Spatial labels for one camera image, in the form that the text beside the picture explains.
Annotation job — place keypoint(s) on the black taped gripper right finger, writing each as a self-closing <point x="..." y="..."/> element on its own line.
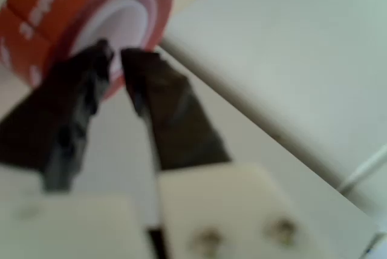
<point x="181" y="138"/>

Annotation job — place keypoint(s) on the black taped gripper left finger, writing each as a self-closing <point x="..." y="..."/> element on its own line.
<point x="54" y="119"/>

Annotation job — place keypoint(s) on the red tape roll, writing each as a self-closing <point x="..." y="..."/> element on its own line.
<point x="36" y="5"/>

